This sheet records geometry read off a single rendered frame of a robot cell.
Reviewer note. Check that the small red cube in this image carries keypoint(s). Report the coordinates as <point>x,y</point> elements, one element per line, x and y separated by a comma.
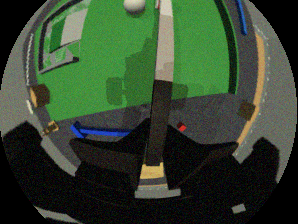
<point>181,127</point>

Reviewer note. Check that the green putting mat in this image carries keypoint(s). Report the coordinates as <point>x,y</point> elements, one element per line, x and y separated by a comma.
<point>117,50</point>

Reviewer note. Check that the red putter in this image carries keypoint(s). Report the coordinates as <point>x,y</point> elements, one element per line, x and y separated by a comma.
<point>162,85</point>

